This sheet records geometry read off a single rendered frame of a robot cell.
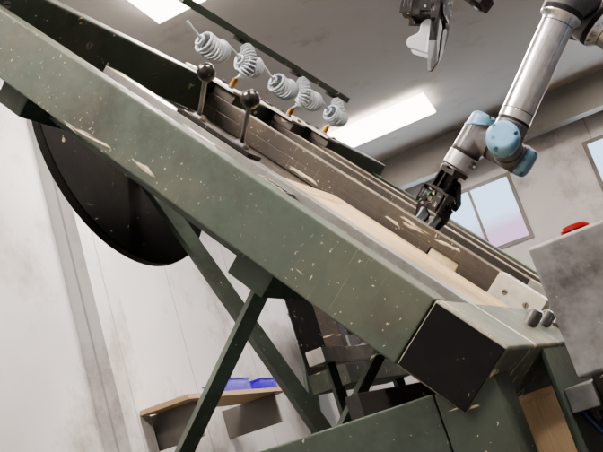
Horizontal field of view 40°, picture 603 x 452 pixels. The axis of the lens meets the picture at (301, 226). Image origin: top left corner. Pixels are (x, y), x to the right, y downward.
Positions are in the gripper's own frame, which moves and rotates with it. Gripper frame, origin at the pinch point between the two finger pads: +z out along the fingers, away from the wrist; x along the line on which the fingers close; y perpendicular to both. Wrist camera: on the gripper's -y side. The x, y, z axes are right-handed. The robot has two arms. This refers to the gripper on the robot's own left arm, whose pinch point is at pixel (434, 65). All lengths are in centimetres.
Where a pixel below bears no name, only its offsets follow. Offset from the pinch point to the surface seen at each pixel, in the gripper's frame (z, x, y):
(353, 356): 59, -83, 34
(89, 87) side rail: 15, 27, 54
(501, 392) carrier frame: 54, 31, -24
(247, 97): 10.4, 8.6, 32.6
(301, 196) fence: 27.4, 4.2, 20.4
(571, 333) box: 45, 32, -32
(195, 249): 36, -74, 85
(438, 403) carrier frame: 57, 30, -16
